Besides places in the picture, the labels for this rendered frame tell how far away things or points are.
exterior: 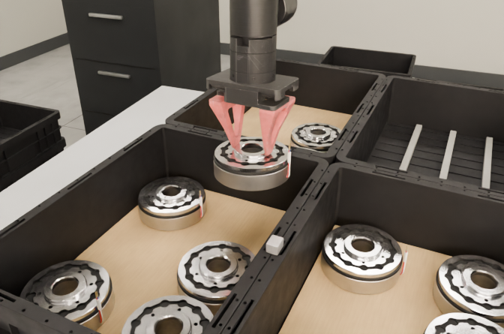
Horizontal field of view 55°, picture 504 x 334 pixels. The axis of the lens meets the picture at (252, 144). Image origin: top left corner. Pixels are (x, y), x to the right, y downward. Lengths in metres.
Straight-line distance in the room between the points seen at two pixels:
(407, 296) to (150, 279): 0.33
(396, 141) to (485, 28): 2.84
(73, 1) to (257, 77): 1.69
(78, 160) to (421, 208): 0.82
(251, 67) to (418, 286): 0.35
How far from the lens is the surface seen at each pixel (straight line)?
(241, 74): 0.58
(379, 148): 0.97
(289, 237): 0.56
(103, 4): 2.12
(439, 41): 3.82
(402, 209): 0.70
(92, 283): 0.63
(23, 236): 0.64
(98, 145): 1.28
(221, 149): 0.66
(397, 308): 0.64
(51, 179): 1.18
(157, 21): 2.01
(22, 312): 0.52
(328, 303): 0.63
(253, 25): 0.57
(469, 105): 1.05
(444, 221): 0.70
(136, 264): 0.69
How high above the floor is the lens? 1.28
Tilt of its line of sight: 28 degrees down
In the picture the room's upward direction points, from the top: straight up
